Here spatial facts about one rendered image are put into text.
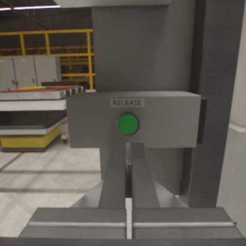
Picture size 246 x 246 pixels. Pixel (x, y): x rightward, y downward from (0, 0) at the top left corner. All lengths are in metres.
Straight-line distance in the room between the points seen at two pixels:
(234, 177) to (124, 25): 1.14
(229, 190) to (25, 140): 2.90
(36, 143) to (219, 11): 3.09
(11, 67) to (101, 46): 7.68
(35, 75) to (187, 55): 7.28
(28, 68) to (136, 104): 7.44
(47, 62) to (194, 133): 7.15
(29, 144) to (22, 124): 0.40
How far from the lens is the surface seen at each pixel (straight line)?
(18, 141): 3.36
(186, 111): 0.27
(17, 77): 7.89
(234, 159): 1.25
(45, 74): 7.36
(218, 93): 0.34
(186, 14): 0.37
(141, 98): 0.25
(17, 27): 15.09
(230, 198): 1.38
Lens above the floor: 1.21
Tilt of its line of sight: 15 degrees down
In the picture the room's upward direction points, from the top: 1 degrees counter-clockwise
